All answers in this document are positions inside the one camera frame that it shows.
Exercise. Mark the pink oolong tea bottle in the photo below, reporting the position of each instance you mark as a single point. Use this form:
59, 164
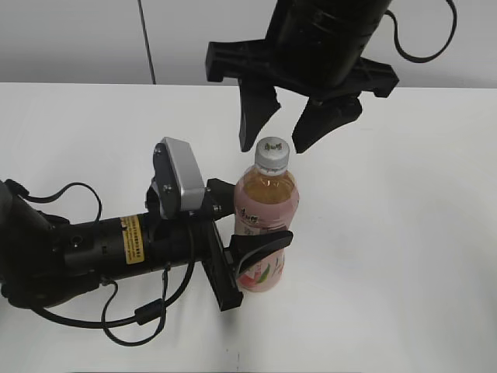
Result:
264, 204

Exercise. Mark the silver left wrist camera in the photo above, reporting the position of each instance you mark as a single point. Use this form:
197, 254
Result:
177, 180

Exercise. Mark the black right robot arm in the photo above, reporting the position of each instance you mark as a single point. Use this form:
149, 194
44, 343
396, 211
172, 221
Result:
312, 48

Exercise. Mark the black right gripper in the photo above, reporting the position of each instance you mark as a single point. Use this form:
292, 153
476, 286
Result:
253, 62

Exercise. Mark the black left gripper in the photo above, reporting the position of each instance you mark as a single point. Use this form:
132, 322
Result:
194, 237

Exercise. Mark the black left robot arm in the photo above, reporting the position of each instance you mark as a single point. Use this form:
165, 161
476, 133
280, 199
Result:
46, 260

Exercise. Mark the white bottle cap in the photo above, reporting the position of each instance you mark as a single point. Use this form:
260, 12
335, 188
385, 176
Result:
272, 156

